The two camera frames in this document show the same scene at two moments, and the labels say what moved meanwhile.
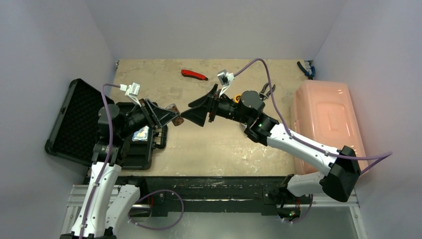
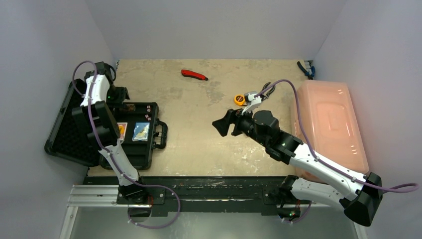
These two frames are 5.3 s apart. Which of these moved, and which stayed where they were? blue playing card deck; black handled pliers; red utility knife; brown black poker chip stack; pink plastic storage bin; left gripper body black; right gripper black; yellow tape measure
Moved: brown black poker chip stack; right gripper black; left gripper body black
Stayed: red utility knife; black handled pliers; yellow tape measure; pink plastic storage bin; blue playing card deck
